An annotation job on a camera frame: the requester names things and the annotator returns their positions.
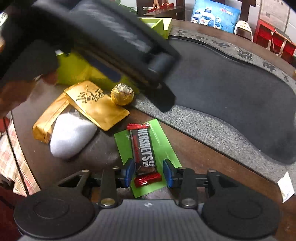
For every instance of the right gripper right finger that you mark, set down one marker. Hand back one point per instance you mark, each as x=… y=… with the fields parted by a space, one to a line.
x=184 y=179

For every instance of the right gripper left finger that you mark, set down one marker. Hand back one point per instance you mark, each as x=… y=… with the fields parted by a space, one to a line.
x=115 y=178

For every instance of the Hershey's chocolate bar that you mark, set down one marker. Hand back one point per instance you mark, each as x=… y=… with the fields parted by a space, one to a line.
x=146 y=172

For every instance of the gold tea pouch with calligraphy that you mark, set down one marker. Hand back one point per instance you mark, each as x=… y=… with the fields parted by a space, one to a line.
x=95 y=105

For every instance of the gold foil tea ball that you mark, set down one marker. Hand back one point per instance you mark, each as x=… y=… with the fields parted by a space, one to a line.
x=122 y=94

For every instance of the plain gold tea pouch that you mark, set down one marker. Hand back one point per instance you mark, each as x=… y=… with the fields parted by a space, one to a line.
x=43 y=127

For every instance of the green card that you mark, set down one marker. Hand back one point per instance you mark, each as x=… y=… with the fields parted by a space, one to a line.
x=162 y=150

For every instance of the green shoe box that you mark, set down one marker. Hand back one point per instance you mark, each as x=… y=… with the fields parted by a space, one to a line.
x=73 y=68

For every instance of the white grey sock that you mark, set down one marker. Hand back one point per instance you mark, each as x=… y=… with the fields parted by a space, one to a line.
x=78 y=142

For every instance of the dark stone tea tray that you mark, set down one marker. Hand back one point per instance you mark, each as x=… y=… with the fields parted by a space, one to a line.
x=232 y=100

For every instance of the red gift bag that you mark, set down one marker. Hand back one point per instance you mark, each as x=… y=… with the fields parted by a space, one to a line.
x=274 y=40

